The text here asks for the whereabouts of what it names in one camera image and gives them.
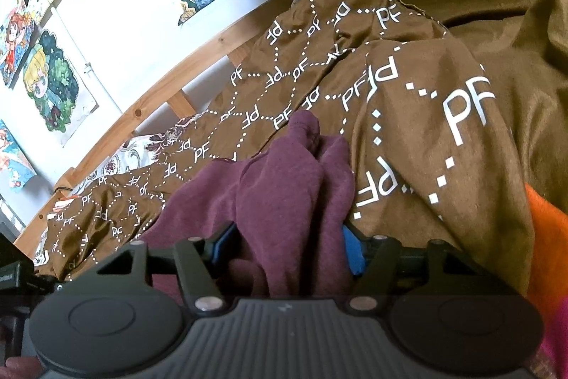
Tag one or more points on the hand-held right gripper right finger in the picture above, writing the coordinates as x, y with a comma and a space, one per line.
353, 252

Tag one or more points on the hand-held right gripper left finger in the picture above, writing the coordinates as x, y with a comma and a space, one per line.
222, 246

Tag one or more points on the plain orange cloth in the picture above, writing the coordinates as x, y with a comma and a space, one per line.
552, 237

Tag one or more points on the orange white striped cloth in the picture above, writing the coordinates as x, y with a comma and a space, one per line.
64, 204

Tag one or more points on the person's left hand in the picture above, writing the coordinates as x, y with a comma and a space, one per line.
20, 369

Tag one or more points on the pink cloth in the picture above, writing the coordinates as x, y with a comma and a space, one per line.
557, 334

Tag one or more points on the plain olive brown blanket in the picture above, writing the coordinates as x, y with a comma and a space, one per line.
523, 50

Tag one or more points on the wooden bed frame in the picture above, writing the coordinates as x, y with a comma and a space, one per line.
146, 103

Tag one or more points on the white maroon floral bedsheet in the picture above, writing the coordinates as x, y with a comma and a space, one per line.
128, 157

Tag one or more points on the orange figure wall poster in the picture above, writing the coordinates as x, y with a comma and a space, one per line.
13, 161

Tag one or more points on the red-haired figure wall poster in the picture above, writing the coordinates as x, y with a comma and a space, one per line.
15, 41

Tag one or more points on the brown dotted print blanket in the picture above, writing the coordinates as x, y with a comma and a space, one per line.
288, 50

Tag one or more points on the maroon garment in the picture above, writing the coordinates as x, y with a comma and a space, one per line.
284, 192

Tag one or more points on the white wall fixture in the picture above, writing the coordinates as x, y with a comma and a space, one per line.
88, 69

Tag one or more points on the blond figure wall poster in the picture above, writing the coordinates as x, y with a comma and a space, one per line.
49, 86

